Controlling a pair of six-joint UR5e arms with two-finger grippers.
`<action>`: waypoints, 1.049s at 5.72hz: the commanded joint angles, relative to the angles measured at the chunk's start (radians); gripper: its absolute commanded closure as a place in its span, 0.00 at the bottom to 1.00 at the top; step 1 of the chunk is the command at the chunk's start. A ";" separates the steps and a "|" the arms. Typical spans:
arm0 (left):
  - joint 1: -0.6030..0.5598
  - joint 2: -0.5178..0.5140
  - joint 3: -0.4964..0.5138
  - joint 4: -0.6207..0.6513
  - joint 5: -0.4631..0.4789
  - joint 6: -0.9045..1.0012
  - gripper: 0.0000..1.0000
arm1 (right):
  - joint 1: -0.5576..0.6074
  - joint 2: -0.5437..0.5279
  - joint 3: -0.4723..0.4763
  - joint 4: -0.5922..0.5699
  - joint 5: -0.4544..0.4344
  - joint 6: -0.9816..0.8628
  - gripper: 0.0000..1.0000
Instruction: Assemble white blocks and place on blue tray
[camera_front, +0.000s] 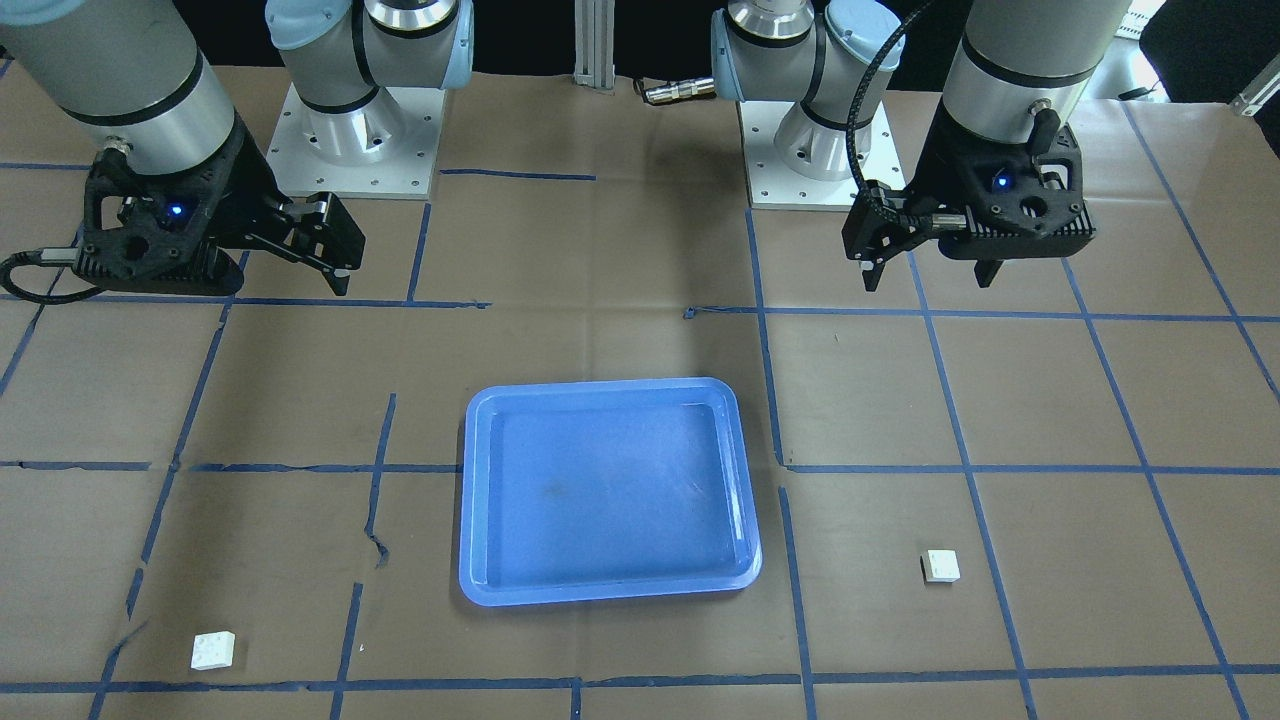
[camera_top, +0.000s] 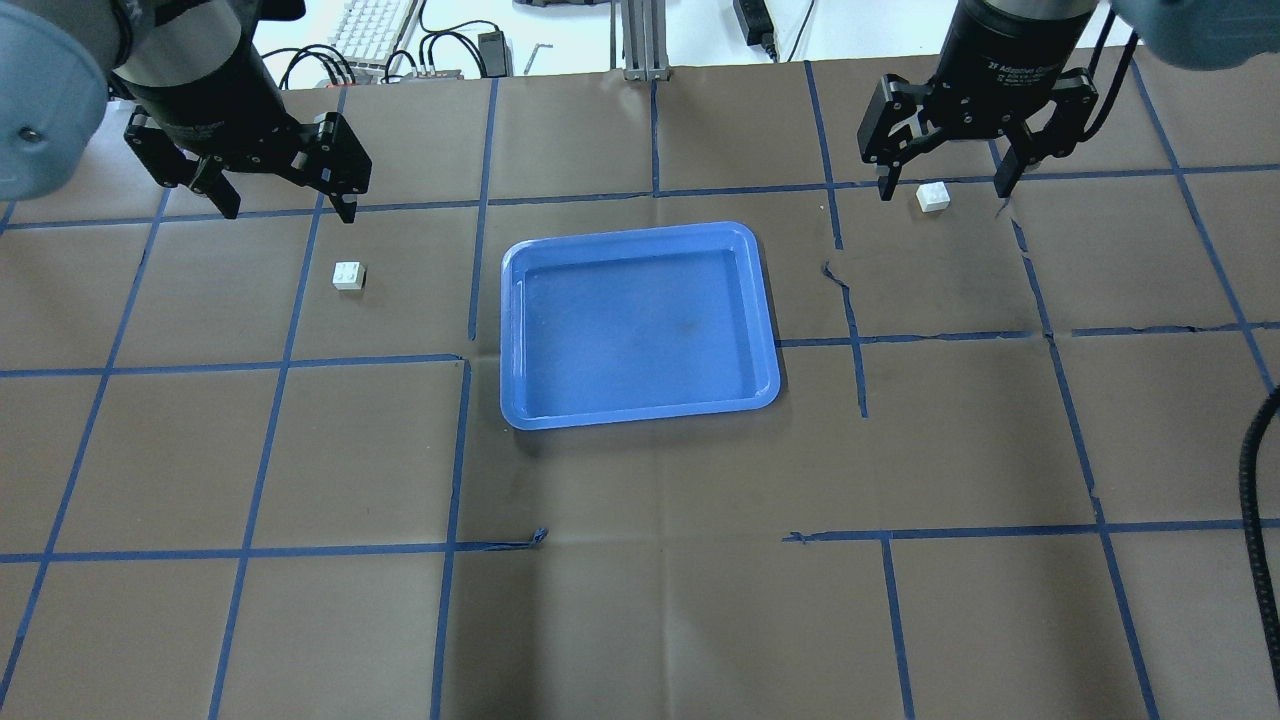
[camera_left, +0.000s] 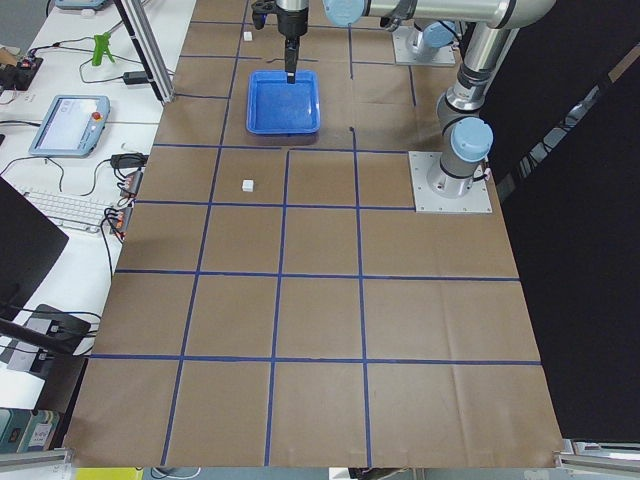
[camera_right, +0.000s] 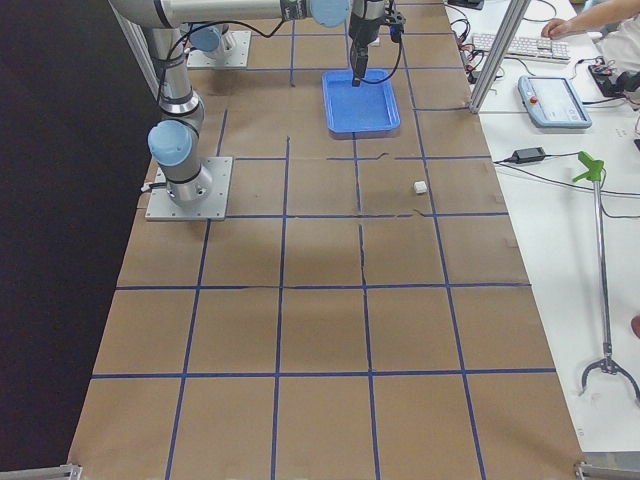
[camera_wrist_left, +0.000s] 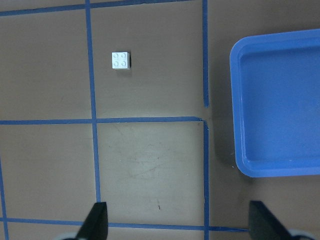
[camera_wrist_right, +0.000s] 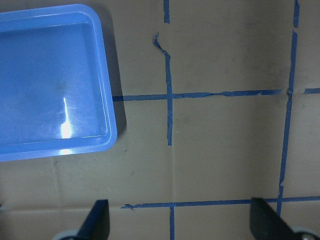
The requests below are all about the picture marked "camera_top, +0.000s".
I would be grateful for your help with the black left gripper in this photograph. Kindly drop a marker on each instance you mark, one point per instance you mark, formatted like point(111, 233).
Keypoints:
point(205, 103)

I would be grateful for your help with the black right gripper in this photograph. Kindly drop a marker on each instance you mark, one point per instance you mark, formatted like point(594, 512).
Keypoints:
point(1003, 58)

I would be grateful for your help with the white block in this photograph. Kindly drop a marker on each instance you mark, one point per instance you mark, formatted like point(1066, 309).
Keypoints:
point(349, 276)
point(933, 197)

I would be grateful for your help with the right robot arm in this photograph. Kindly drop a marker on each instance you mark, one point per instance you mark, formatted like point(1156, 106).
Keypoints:
point(1193, 35)

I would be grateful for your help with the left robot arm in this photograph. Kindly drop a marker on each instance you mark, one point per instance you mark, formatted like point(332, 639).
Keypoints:
point(57, 73)

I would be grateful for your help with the blue plastic tray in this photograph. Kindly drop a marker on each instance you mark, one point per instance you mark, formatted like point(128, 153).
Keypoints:
point(636, 325)

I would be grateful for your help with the white keyboard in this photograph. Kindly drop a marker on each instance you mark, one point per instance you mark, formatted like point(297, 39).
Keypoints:
point(366, 33)

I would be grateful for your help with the black power adapter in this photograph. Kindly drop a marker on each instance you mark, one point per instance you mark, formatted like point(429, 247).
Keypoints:
point(755, 23)

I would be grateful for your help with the aluminium frame post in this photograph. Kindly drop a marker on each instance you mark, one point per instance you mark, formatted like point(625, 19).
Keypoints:
point(643, 45)

